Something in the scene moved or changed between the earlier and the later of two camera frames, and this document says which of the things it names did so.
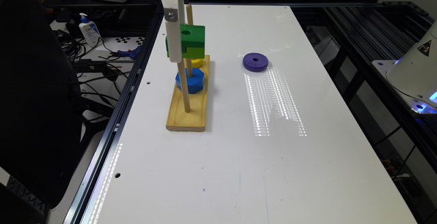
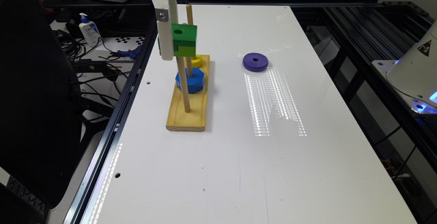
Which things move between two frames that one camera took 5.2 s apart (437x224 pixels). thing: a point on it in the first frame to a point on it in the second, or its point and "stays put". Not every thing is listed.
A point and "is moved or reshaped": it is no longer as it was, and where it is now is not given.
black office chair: [40, 110] stays put
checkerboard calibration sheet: [128, 39] stays put
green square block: [192, 40] is moved or reshaped
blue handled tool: [132, 53] stays put
